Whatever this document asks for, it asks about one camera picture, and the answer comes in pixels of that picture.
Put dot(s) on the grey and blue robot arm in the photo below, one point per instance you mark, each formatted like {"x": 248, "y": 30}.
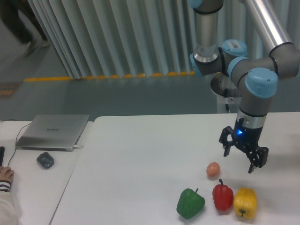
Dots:
{"x": 255, "y": 80}

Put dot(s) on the silver laptop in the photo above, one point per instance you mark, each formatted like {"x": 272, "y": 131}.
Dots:
{"x": 53, "y": 132}

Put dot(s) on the white sleeved forearm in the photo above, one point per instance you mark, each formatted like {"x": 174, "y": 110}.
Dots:
{"x": 8, "y": 214}

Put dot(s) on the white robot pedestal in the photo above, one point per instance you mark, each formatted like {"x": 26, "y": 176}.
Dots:
{"x": 227, "y": 95}

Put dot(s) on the person's legs in background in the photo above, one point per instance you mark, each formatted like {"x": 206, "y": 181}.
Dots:
{"x": 9, "y": 14}

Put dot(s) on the white usb plug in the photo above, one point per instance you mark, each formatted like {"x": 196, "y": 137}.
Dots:
{"x": 78, "y": 147}

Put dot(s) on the yellow bell pepper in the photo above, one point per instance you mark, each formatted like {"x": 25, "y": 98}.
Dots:
{"x": 245, "y": 203}

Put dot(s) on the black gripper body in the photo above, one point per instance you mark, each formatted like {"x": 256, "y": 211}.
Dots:
{"x": 245, "y": 138}

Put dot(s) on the person's hand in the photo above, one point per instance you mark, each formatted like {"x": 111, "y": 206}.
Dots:
{"x": 6, "y": 174}

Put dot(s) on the green bell pepper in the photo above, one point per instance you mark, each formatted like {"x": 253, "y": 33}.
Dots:
{"x": 190, "y": 203}

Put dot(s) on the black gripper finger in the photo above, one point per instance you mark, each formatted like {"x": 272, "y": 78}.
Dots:
{"x": 227, "y": 144}
{"x": 257, "y": 157}

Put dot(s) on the red bell pepper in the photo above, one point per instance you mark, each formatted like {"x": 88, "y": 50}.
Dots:
{"x": 222, "y": 196}

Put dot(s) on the brown egg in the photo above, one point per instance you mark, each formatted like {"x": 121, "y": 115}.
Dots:
{"x": 213, "y": 169}

